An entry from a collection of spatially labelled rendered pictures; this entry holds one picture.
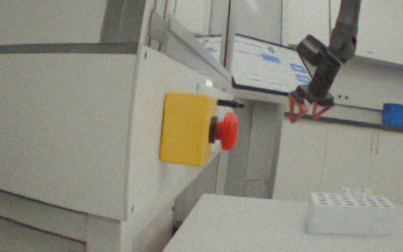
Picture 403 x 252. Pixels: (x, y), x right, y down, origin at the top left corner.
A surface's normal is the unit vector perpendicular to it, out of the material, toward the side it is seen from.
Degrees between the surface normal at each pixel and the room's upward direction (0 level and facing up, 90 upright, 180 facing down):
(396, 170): 90
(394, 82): 90
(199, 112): 90
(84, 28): 90
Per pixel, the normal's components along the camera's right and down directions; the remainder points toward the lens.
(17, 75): -0.13, 0.04
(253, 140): 0.55, 0.10
